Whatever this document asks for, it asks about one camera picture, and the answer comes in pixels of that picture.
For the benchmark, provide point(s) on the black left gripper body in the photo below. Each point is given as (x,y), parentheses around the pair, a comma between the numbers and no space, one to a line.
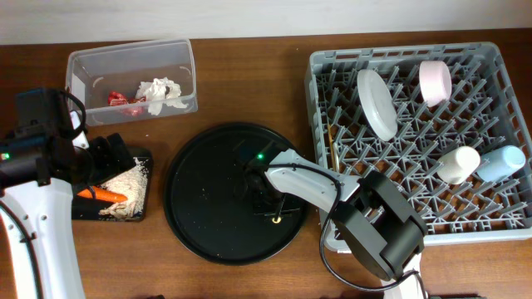
(105,164)

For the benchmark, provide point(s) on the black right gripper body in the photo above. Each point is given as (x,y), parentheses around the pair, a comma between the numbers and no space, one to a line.
(268,203)

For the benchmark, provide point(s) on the rice and food scraps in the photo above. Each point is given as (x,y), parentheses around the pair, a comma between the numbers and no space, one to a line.
(132,184)

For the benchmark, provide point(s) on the orange carrot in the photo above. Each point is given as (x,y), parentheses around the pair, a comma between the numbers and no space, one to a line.
(101,195)

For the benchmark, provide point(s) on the red snack wrapper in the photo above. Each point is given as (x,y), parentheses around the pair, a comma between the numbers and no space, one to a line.
(118,99)

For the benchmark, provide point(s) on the white napkin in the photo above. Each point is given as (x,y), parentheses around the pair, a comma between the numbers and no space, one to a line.
(160,92)

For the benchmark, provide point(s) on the wooden chopstick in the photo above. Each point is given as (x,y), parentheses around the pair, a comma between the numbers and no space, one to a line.
(335,166)

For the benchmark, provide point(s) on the grey plate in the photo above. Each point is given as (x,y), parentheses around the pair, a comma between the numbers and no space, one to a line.
(377,106)

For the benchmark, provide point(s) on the white cup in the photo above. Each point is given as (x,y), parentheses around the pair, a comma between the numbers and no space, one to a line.
(458,165)

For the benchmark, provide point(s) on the light blue cup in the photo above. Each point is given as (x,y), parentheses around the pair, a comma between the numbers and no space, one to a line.
(501,163)

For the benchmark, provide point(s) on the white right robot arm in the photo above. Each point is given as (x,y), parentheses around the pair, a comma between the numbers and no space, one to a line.
(380,227)

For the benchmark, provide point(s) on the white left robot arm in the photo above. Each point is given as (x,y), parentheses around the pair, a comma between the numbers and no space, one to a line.
(42,170)

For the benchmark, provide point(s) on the grey dishwasher rack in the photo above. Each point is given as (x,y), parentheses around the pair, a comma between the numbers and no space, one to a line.
(483,113)

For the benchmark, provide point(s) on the round black tray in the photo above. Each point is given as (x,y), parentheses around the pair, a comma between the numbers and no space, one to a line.
(205,204)

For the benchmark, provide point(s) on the rectangular black tray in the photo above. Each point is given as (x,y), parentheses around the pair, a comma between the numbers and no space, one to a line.
(88,209)

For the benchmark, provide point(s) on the clear plastic bin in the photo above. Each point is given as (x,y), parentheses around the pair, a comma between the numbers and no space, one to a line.
(92,74)

